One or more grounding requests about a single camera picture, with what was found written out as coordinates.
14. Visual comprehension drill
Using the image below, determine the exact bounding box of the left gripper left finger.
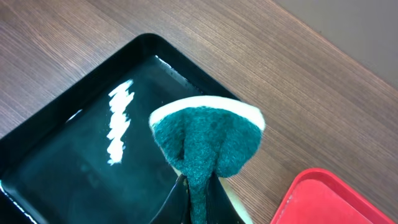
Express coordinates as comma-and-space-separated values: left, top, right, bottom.
150, 174, 190, 224

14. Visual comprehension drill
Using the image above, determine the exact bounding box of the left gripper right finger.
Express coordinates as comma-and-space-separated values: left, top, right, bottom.
206, 173, 245, 224

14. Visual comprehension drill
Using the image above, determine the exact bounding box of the green yellow sponge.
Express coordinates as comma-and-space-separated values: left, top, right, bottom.
149, 95, 266, 223

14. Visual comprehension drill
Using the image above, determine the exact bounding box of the red plastic tray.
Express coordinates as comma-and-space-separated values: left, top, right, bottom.
271, 168, 394, 224

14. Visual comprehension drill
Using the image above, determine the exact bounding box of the black water tray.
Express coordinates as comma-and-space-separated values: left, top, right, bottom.
1, 34, 233, 223

